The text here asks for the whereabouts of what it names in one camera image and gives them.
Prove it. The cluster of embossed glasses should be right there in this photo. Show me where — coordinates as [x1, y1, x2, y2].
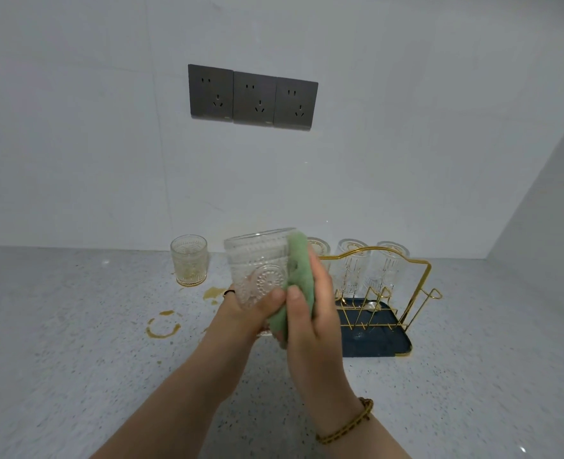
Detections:
[170, 234, 208, 288]

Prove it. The gold wire cup rack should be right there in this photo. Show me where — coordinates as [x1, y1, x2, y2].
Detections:
[318, 247, 443, 358]

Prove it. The single embossed clear glass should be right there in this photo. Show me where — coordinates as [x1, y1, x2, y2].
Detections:
[223, 228, 297, 336]
[306, 237, 332, 273]
[369, 240, 411, 295]
[334, 238, 370, 300]

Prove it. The person's right hand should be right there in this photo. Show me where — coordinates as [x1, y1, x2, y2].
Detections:
[281, 251, 364, 427]

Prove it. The person's right forearm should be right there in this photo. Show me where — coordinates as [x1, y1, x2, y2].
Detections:
[320, 415, 412, 459]

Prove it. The person's left hand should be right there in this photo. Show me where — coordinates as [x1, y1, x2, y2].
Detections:
[205, 287, 286, 365]

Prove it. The gold bracelet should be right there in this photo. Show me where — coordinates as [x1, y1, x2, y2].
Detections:
[315, 397, 375, 445]

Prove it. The person's left forearm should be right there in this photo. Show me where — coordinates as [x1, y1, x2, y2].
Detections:
[90, 348, 254, 459]

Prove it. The green cloth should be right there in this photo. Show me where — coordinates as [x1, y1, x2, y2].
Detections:
[267, 229, 317, 349]

